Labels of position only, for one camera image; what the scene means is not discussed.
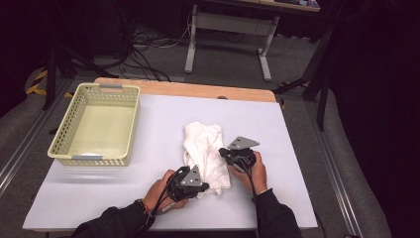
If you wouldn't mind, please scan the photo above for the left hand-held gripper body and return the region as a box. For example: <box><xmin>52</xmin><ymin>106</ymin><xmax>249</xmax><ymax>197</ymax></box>
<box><xmin>166</xmin><ymin>165</ymin><xmax>204</xmax><ymax>202</ymax></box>

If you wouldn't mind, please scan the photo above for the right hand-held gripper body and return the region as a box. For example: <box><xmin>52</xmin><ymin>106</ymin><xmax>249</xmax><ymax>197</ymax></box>
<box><xmin>222</xmin><ymin>136</ymin><xmax>261</xmax><ymax>174</ymax></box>

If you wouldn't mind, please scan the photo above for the white baby romper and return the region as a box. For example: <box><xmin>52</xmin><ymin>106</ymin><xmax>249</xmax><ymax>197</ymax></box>
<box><xmin>182</xmin><ymin>121</ymin><xmax>232</xmax><ymax>200</ymax></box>

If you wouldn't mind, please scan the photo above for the pale green plastic basket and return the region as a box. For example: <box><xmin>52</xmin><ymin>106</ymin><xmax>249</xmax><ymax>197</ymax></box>
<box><xmin>47</xmin><ymin>82</ymin><xmax>142</xmax><ymax>167</ymax></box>

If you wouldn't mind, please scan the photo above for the person's right hand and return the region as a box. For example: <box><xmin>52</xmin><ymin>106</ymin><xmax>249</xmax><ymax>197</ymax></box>
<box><xmin>228</xmin><ymin>151</ymin><xmax>268</xmax><ymax>196</ymax></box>

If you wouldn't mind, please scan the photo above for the person's left hand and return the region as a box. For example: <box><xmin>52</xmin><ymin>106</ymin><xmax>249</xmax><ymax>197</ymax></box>
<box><xmin>142</xmin><ymin>169</ymin><xmax>190</xmax><ymax>214</ymax></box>

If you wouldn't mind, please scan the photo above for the black metal stand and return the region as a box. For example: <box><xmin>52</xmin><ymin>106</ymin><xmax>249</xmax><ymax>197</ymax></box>
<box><xmin>272</xmin><ymin>19</ymin><xmax>335</xmax><ymax>132</ymax></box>

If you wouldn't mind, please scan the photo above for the black tripod stand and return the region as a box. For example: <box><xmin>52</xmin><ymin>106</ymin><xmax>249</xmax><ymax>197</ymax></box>
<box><xmin>42</xmin><ymin>46</ymin><xmax>119</xmax><ymax>112</ymax></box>

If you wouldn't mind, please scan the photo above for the yellow and black hazard tape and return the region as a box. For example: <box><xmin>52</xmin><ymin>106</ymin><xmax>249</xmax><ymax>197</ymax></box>
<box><xmin>26</xmin><ymin>67</ymin><xmax>50</xmax><ymax>97</ymax></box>

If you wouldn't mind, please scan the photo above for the right hand-held gripper cable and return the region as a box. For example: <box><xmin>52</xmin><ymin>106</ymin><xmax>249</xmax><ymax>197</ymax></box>
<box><xmin>236</xmin><ymin>155</ymin><xmax>260</xmax><ymax>196</ymax></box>

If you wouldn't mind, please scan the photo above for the hand-held gripper cable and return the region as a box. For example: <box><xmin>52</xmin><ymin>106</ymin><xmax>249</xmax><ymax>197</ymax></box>
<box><xmin>236</xmin><ymin>155</ymin><xmax>260</xmax><ymax>196</ymax></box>
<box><xmin>140</xmin><ymin>166</ymin><xmax>191</xmax><ymax>234</ymax></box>

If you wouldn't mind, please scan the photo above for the left hand-held gripper cable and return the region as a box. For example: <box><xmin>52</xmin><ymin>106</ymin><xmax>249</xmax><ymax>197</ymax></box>
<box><xmin>140</xmin><ymin>166</ymin><xmax>191</xmax><ymax>234</ymax></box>

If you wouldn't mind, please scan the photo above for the beaded bracelet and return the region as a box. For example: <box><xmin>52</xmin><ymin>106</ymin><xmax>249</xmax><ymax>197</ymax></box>
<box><xmin>135</xmin><ymin>197</ymin><xmax>151</xmax><ymax>216</ymax></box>

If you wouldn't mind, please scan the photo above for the aluminium floor rail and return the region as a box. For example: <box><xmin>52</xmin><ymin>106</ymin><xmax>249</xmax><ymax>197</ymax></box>
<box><xmin>0</xmin><ymin>78</ymin><xmax>72</xmax><ymax>196</ymax></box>
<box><xmin>305</xmin><ymin>100</ymin><xmax>365</xmax><ymax>238</ymax></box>

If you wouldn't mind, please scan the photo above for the bundle of floor cables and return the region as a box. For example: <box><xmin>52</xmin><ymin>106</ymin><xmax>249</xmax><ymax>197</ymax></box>
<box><xmin>115</xmin><ymin>9</ymin><xmax>196</xmax><ymax>82</ymax></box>

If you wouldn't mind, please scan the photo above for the white metal table frame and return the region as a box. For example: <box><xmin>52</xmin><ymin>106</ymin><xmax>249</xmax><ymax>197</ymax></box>
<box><xmin>183</xmin><ymin>0</ymin><xmax>322</xmax><ymax>82</ymax></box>

